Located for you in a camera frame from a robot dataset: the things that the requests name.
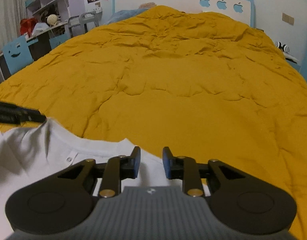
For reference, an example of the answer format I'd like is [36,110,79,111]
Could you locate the white blue desk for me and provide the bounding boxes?
[0,21,68,83]

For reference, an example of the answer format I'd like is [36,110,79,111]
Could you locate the white Nevada sweatshirt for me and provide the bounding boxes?
[0,117,212,240]

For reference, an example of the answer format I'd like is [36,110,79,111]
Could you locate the red bag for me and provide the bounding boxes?
[20,17,38,37]

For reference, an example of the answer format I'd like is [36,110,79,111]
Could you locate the blue smiley face chair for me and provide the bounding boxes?
[2,35,34,75]

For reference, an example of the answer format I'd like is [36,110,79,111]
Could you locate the mustard yellow quilt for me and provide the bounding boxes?
[0,6,307,239]

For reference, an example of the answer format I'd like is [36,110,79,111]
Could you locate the black white headphones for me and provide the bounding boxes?
[275,41,290,54]

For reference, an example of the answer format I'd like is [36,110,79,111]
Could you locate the blue nightstand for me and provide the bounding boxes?
[285,58,301,72]

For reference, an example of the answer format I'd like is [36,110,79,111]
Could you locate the round cream ball lamp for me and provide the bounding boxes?
[47,14,58,26]

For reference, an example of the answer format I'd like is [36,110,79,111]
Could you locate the white blue apple headboard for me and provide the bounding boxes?
[112,0,255,28]

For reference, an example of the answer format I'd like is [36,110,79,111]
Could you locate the blue pillow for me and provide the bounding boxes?
[104,2,157,25]

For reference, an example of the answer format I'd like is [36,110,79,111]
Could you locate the wall switch plate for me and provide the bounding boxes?
[282,13,294,25]

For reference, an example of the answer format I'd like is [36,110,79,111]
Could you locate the grey metal chair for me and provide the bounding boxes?
[67,9,103,38]

